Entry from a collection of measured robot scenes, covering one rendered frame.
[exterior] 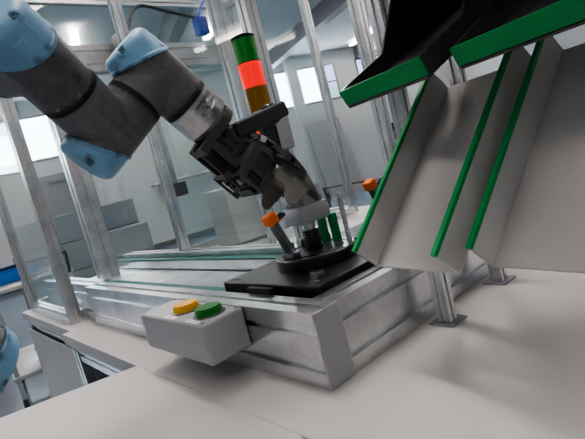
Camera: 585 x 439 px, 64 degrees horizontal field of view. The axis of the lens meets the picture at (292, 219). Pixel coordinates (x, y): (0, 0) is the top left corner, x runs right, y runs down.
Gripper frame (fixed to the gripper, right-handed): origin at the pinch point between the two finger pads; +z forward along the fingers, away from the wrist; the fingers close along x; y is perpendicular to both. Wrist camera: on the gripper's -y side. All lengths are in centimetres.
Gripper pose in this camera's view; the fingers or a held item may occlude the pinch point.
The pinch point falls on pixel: (304, 192)
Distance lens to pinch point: 79.1
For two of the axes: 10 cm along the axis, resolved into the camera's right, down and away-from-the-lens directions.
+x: 6.4, -0.7, -7.7
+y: -4.0, 8.2, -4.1
